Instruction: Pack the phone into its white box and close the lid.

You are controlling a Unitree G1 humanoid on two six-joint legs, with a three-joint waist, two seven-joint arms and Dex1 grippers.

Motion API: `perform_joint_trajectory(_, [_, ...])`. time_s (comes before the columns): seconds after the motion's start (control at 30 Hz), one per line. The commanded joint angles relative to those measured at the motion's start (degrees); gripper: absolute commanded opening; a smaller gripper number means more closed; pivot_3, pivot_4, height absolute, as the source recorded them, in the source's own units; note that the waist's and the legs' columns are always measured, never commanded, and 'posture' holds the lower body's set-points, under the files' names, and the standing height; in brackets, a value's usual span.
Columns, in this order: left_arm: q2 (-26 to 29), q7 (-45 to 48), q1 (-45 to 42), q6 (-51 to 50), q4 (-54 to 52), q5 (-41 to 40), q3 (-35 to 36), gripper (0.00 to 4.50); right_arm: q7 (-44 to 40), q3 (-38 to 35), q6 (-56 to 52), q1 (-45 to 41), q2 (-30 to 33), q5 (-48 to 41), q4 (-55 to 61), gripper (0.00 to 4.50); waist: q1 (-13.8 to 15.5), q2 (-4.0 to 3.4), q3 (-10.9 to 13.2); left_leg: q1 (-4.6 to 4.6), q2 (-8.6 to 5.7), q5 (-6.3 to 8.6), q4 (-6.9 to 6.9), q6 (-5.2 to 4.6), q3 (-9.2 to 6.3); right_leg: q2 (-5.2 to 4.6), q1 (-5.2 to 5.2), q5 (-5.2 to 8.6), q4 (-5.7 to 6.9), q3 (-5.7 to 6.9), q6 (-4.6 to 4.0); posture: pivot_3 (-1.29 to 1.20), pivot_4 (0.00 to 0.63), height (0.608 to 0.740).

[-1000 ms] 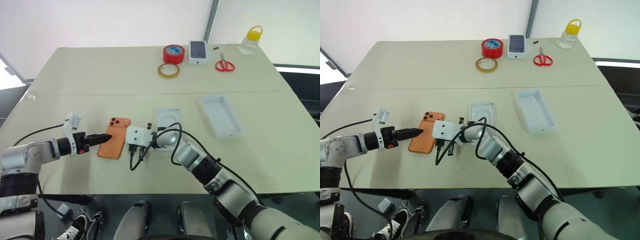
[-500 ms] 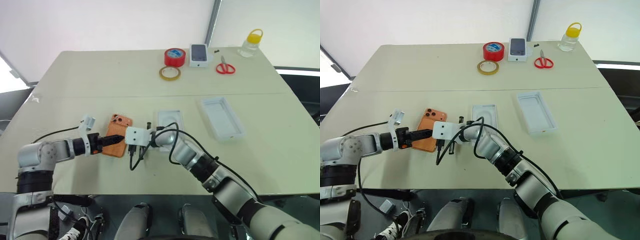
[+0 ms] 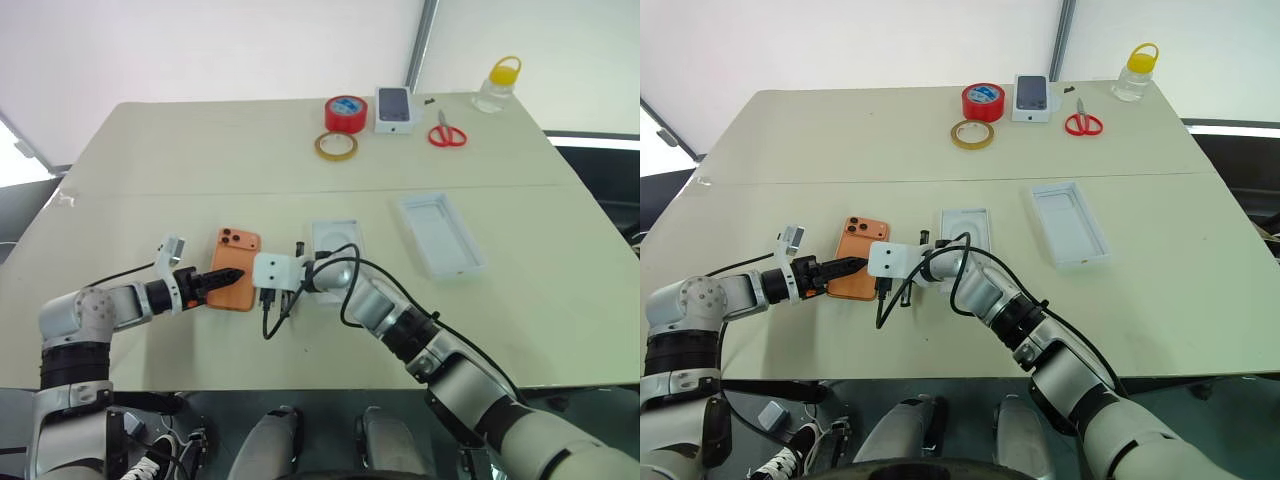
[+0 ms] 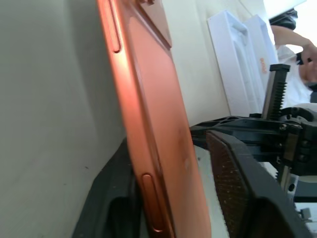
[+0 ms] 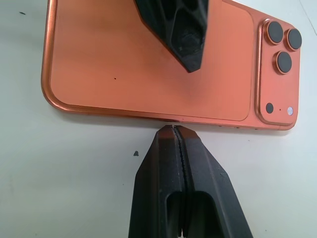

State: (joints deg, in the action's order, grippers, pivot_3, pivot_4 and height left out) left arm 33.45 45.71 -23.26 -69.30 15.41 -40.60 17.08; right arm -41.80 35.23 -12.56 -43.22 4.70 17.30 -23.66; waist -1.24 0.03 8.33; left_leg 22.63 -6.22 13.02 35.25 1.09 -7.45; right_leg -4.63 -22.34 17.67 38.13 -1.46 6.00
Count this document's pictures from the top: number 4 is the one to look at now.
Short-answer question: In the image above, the person's hand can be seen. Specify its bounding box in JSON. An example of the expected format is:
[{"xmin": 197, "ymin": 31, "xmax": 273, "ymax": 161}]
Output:
[{"xmin": 296, "ymin": 41, "xmax": 317, "ymax": 84}]

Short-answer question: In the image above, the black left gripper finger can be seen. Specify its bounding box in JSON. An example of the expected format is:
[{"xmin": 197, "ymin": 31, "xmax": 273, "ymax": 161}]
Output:
[
  {"xmin": 205, "ymin": 129, "xmax": 314, "ymax": 238},
  {"xmin": 71, "ymin": 137, "xmax": 152, "ymax": 238}
]

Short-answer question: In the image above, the white box lid orange print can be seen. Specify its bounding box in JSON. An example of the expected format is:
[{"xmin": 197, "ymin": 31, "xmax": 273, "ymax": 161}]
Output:
[{"xmin": 244, "ymin": 14, "xmax": 280, "ymax": 86}]

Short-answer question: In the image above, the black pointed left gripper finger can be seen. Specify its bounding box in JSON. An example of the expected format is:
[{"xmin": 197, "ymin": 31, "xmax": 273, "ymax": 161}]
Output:
[{"xmin": 189, "ymin": 115, "xmax": 283, "ymax": 161}]

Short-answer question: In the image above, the white phone box base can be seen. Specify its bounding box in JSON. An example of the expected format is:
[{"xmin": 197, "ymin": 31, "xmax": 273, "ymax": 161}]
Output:
[{"xmin": 207, "ymin": 9, "xmax": 272, "ymax": 115}]

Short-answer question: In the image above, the orange smartphone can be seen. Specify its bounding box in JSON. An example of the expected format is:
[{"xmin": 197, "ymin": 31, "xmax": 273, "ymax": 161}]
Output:
[{"xmin": 96, "ymin": 0, "xmax": 214, "ymax": 238}]

